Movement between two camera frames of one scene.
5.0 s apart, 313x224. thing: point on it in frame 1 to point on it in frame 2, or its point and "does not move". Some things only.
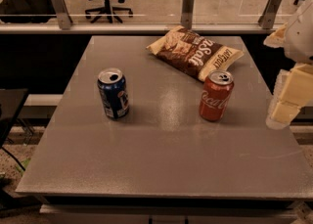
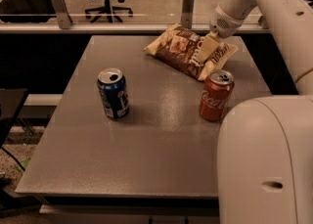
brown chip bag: x=193 y=54 does not move
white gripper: x=300 y=40 to x=222 y=23
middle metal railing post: x=187 y=9 does not move
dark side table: x=11 y=100 does not move
